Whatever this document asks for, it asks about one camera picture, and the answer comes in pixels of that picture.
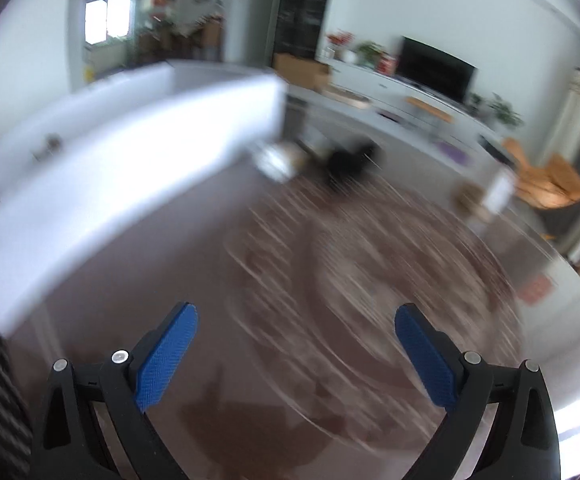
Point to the small grey object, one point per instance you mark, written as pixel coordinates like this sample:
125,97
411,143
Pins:
49,145

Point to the red flowers in vase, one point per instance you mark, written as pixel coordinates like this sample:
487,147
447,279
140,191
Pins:
340,41

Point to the wooden stool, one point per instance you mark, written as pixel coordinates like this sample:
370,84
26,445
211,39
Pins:
427,107

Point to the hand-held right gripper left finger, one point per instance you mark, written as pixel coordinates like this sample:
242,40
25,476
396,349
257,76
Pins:
162,362

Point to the white sofa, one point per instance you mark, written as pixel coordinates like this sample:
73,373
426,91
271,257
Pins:
120,160

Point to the small potted plant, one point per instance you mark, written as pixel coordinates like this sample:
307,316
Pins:
476,104

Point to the black television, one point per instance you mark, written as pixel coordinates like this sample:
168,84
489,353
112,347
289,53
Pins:
435,67

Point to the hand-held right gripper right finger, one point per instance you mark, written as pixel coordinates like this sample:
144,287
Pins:
427,360

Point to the black glass display cabinet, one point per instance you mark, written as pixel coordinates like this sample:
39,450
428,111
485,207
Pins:
302,10

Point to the white standing air conditioner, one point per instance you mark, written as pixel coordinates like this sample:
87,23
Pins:
577,115

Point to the orange lounge chair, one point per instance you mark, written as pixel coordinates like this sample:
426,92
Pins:
550,180

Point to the bushy green potted plant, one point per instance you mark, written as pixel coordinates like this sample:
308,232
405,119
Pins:
370,54

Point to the clear plastic jar black lid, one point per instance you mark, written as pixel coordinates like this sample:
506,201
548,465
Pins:
500,180

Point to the large green potted plant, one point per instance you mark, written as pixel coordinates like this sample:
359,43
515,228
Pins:
506,110

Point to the black scrunchie with beads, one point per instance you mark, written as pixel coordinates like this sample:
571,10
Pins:
352,162

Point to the red gift box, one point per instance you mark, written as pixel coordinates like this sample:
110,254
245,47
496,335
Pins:
387,65

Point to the white cotton balls pack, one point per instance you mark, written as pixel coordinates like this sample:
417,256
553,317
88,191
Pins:
277,160

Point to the white television cabinet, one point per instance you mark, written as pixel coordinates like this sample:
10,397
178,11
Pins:
400,112

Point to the cardboard box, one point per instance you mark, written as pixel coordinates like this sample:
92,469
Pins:
300,72

